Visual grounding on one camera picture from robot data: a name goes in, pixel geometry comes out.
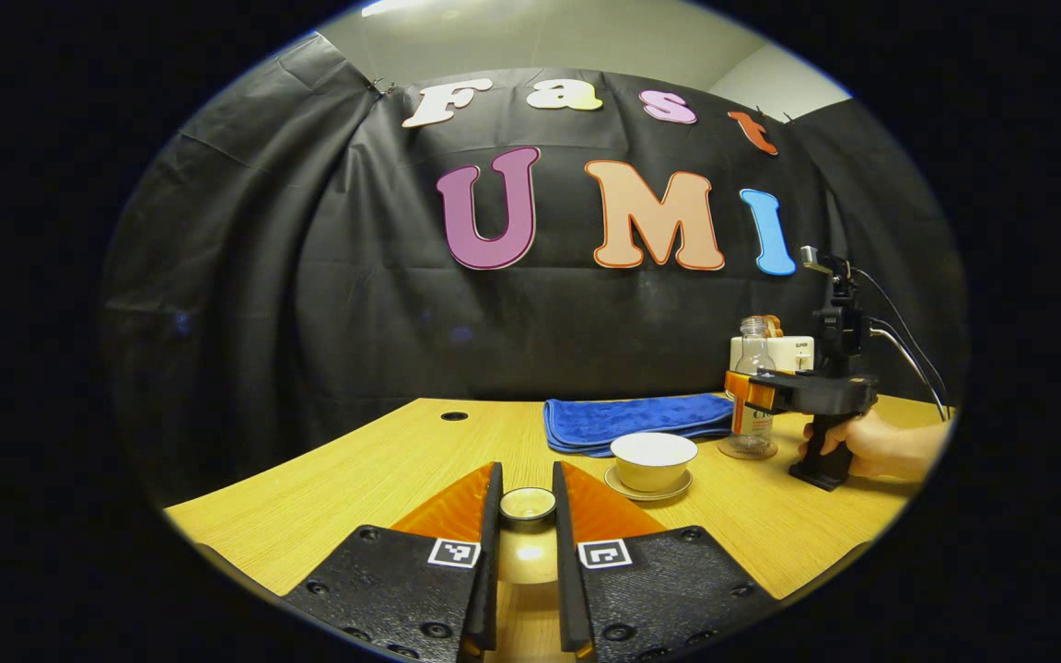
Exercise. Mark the black backdrop cloth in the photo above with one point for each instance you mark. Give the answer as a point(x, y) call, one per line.
point(355, 276)

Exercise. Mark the yellow saucer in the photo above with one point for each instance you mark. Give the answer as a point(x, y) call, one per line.
point(648, 494)

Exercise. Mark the blue towel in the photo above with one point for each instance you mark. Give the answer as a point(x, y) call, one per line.
point(623, 422)

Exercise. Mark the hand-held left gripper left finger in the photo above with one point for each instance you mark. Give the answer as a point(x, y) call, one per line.
point(383, 589)

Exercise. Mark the yellow teacup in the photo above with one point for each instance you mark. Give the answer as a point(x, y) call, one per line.
point(652, 470)

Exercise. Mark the clear water bottle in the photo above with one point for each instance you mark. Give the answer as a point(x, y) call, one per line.
point(754, 350)

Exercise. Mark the round cork coaster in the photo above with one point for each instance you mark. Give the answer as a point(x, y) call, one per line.
point(748, 451)

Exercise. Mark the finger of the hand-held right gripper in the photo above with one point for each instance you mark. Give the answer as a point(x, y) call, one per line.
point(752, 391)

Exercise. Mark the bread slice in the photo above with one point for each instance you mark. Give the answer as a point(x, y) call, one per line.
point(775, 325)

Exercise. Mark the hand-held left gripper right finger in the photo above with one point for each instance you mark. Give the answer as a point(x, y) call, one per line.
point(659, 589)

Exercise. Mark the white toaster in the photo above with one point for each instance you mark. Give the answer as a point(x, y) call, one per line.
point(793, 354)

